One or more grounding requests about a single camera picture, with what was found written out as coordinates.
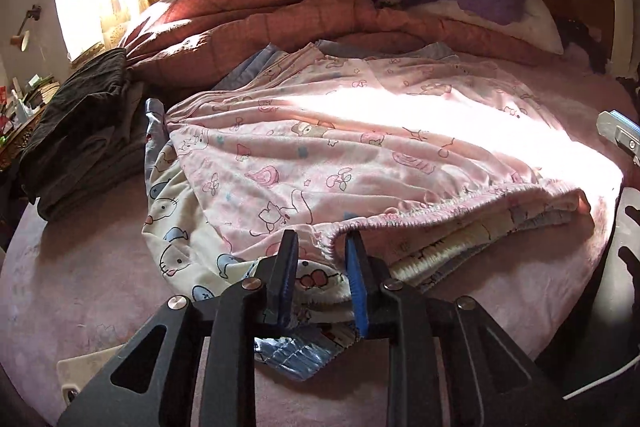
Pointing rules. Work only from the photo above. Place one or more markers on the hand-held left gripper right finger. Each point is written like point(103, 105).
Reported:
point(356, 287)

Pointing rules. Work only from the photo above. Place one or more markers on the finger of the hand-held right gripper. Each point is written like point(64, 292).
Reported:
point(617, 129)

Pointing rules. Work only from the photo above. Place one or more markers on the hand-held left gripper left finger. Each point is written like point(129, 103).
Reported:
point(287, 277)

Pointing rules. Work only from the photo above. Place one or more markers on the pink cartoon print pants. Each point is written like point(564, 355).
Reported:
point(350, 157)

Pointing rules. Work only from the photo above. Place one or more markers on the white cartoon print pants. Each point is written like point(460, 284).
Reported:
point(170, 207)

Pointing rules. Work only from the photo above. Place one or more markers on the white pillow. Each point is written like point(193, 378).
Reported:
point(530, 22)

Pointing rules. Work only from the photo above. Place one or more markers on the cream mattress edge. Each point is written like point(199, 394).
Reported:
point(90, 372)

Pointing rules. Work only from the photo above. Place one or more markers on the pile of dark folded clothes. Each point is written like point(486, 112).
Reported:
point(85, 107)

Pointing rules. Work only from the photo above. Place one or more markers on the salmon checked quilt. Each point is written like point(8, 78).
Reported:
point(280, 7)

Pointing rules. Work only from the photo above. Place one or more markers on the carved wooden desk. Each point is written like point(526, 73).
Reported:
point(15, 152)

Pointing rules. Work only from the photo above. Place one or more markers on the stack of green books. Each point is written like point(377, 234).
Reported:
point(45, 92)

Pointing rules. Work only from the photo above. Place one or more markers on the wall mounted lamp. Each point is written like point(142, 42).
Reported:
point(22, 39)

